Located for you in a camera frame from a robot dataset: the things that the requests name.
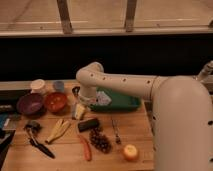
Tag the crumpled white cloth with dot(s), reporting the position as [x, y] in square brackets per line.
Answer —
[103, 98]

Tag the yellow banana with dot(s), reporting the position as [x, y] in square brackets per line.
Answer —
[58, 130]

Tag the orange carrot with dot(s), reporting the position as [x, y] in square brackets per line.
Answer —
[86, 148]

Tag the blue sponge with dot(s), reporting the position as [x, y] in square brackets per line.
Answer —
[73, 109]

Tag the metal fork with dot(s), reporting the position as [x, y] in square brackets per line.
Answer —
[117, 138]

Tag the red bowl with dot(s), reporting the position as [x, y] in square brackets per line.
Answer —
[55, 102]

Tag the dark grape bunch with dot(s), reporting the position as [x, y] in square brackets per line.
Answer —
[100, 141]

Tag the grey metal bracket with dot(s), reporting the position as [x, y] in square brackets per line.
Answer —
[207, 70]

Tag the blue-grey cup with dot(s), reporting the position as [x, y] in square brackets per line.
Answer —
[58, 86]

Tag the orange apple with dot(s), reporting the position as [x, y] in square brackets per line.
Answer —
[130, 152]

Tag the black handled tool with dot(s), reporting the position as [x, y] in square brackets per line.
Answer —
[32, 129]

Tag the purple bowl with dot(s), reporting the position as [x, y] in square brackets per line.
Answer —
[30, 104]

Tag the green plastic tray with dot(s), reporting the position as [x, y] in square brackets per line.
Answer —
[119, 102]

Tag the small metal cup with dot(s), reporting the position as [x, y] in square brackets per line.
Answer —
[75, 91]

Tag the white cup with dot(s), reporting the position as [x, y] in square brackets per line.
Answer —
[38, 86]

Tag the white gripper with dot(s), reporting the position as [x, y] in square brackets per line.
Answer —
[87, 96]

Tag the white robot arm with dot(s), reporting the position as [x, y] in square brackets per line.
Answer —
[182, 111]

